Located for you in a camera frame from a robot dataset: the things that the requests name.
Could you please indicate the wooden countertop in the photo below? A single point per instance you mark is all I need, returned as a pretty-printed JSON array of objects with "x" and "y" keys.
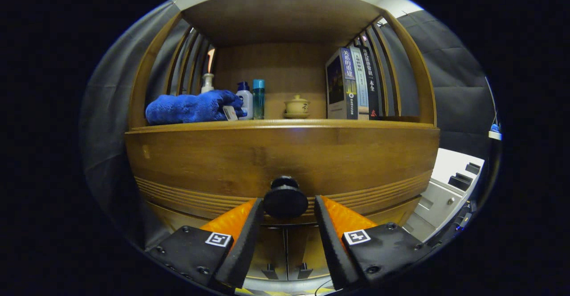
[{"x": 285, "y": 123}]

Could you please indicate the wooden cabinet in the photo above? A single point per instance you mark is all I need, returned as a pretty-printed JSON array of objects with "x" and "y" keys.
[{"x": 276, "y": 69}]

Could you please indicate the teal spray bottle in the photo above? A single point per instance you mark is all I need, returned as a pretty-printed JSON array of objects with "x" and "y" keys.
[{"x": 258, "y": 100}]

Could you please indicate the white pump bottle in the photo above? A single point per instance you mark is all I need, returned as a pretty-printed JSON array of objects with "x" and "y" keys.
[{"x": 207, "y": 84}]

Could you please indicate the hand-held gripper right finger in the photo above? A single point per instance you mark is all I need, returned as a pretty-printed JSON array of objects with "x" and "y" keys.
[{"x": 331, "y": 242}]

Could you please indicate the book with blue spine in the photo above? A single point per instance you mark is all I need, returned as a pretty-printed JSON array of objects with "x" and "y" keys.
[{"x": 338, "y": 87}]

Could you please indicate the white wall shelf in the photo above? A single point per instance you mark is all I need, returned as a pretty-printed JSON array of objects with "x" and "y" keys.
[{"x": 494, "y": 135}]

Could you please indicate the wooden drawer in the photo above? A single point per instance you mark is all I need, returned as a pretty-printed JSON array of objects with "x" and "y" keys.
[{"x": 222, "y": 162}]

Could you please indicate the black round drawer knob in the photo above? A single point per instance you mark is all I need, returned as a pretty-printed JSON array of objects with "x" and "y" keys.
[{"x": 285, "y": 200}]

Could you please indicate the beige lidded teacup with saucer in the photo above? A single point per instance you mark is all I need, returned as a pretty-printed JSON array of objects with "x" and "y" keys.
[{"x": 296, "y": 107}]

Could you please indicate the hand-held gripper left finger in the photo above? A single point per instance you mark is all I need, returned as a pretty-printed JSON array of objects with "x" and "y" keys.
[{"x": 242, "y": 247}]

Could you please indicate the white bottle with blue cap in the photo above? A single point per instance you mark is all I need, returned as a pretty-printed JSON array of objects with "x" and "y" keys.
[{"x": 246, "y": 102}]

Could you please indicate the blue folded towel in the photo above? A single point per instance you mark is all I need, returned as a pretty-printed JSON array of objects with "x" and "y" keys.
[{"x": 191, "y": 107}]

